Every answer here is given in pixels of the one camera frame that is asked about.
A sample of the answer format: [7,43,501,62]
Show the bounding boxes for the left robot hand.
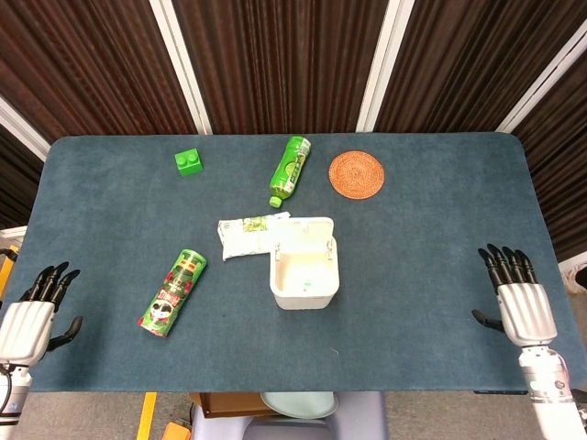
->
[0,261,83,366]

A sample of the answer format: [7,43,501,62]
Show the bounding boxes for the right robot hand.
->
[471,243,559,348]

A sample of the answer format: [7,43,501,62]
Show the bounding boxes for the white plastic box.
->
[269,237,341,312]

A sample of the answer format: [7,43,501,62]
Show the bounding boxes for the white plastic container lid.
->
[273,216,335,260]

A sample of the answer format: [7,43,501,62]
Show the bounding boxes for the green Pringles can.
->
[136,248,208,339]

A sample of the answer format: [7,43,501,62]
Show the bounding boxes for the white shoes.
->
[562,268,587,295]

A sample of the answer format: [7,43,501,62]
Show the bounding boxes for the blue table cloth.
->
[4,132,581,394]

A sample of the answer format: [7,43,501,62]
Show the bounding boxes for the brown pleated screen panel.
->
[0,0,198,143]
[172,0,391,135]
[375,0,587,134]
[0,123,45,230]
[508,45,587,262]

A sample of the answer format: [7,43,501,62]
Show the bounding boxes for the orange plastic object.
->
[161,421,192,440]

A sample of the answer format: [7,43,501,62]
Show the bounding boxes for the purple plastic stool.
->
[190,391,389,440]

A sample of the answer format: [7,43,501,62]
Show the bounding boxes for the brown cardboard box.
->
[190,392,281,419]

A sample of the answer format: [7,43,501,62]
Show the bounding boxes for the orange woven coaster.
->
[327,149,386,201]

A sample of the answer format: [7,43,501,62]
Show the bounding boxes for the green toy brick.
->
[173,148,205,177]

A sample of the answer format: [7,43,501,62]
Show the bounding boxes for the white snack packet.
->
[216,211,291,262]

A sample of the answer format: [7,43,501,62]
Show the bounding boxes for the pale green plate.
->
[260,391,339,420]

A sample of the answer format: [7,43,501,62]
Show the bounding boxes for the green drink bottle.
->
[268,135,313,210]

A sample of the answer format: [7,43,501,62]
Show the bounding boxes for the white screen frame post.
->
[497,17,587,134]
[355,0,416,133]
[0,95,51,161]
[149,0,213,136]

